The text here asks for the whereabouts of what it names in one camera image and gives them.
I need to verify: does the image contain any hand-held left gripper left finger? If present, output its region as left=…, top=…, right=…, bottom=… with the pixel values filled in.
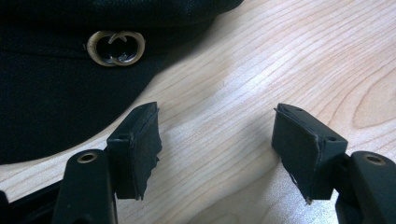
left=106, top=101, right=163, bottom=201

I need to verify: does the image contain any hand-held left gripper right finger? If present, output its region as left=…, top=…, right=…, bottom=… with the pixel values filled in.
left=271, top=103, right=349, bottom=205

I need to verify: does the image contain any black cap with gold emblem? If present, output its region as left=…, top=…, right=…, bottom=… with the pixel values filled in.
left=0, top=0, right=246, bottom=166

